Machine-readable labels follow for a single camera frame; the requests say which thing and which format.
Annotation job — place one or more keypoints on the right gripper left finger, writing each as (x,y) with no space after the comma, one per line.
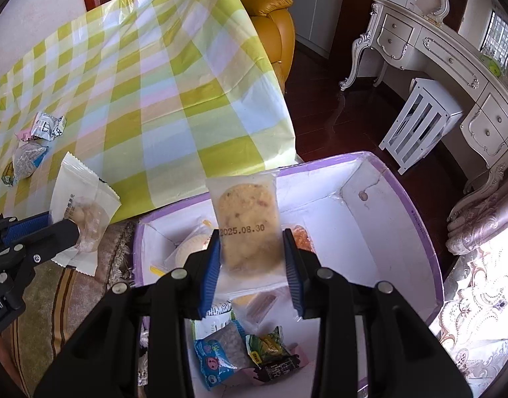
(101,357)

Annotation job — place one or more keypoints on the white slatted stool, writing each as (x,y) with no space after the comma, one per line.
(429,114)

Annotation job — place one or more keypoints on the yellow leather armchair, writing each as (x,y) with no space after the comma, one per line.
(275,28)

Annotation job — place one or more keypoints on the large white bun bag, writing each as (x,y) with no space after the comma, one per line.
(196,241)

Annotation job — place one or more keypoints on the clear blue-edged snack bag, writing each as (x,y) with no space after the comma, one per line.
(27,159)

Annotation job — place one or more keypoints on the ornate mirror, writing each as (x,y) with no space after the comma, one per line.
(481,23)

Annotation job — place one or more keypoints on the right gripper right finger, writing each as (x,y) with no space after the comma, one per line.
(403,357)

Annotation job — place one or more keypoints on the orange white snack packet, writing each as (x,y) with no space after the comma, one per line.
(47,127)

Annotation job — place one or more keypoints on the striped sofa cushion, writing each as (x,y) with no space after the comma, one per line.
(57,301)

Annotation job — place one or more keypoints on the green checkered tablecloth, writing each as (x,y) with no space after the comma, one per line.
(158,96)

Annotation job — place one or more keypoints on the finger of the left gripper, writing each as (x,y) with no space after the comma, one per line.
(17,229)
(45,244)

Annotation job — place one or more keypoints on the ornate white dressing table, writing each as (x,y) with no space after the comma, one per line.
(406,39)

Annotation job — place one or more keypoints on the pink striped small packet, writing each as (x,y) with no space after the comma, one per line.
(253,308)

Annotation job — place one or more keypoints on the pink floral curtain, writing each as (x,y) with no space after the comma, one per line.
(472,325)

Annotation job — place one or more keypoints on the round cookie clear packet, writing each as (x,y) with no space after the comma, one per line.
(248,217)

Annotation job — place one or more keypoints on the blue cartoon snack bag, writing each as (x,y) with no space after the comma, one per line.
(222,354)

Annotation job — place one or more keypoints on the green yellow pea packet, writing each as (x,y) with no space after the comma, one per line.
(8,175)

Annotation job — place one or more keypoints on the green white snack packet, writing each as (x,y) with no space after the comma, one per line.
(219,315)

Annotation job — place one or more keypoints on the white nut cake packet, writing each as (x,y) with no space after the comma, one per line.
(82,197)

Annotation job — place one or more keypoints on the green yellow snack packet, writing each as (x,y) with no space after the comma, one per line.
(268,347)

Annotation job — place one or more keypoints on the sliced bread bag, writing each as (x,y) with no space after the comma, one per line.
(302,239)

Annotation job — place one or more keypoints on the black pink snack packet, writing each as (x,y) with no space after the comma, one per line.
(277,368)

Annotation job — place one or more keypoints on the purple white storage box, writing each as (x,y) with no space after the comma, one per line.
(363,225)

